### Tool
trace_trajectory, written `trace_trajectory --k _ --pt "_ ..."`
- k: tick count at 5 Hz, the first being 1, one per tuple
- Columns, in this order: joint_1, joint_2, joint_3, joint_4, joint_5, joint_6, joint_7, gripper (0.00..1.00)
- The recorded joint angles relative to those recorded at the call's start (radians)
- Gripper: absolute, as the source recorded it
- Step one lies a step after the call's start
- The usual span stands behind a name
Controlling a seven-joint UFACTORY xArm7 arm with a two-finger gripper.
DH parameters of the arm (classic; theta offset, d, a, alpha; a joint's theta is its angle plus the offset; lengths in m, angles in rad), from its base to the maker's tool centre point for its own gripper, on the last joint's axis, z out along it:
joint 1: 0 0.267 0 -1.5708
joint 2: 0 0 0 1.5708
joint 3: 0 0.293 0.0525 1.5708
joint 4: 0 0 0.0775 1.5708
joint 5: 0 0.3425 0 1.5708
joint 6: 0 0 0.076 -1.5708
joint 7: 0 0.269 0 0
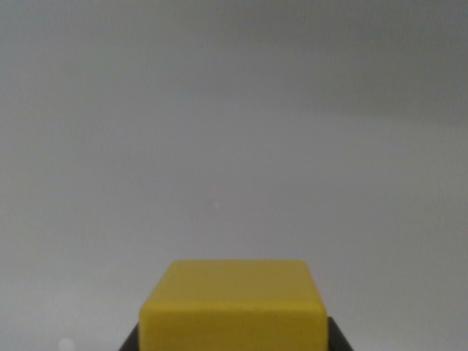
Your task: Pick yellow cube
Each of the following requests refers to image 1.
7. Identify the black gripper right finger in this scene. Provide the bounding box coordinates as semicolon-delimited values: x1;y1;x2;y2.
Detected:
325;315;355;351

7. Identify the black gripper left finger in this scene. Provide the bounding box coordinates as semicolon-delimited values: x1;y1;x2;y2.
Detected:
118;323;141;351

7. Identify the yellow cube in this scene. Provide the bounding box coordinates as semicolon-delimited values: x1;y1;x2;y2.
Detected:
138;259;328;351

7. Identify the grey plastic bin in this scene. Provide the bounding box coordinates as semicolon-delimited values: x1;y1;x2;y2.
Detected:
0;0;468;351

